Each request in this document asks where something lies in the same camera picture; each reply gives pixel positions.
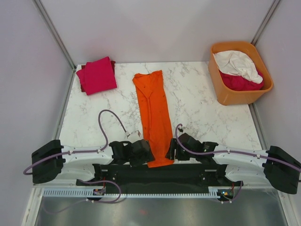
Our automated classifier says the crimson t shirt in basket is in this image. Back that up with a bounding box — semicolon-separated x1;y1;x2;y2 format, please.
219;71;264;91

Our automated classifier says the left corner aluminium post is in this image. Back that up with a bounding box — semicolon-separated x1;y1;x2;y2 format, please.
32;0;77;71

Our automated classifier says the corner aluminium post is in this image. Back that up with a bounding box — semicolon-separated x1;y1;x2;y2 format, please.
251;0;282;46
32;0;77;71

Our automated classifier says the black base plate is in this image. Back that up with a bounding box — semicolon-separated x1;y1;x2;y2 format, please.
76;163;243;194

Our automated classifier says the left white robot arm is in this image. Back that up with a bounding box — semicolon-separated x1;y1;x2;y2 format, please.
25;139;155;185

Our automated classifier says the orange plastic basket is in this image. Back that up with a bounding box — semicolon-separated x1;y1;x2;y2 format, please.
208;41;274;105

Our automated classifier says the white t shirt in basket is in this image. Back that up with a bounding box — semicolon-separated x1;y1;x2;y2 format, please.
214;50;263;84

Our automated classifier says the white slotted cable duct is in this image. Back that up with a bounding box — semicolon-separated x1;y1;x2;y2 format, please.
43;188;220;198

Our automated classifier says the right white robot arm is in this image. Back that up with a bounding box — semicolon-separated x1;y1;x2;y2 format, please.
166;133;301;194

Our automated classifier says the orange t shirt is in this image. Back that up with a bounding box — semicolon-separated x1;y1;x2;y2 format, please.
133;70;174;168

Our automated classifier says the right corner aluminium post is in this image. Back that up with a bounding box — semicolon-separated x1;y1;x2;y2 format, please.
251;0;282;46

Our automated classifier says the folded pink t shirt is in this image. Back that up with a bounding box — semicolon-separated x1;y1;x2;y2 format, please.
76;56;117;96

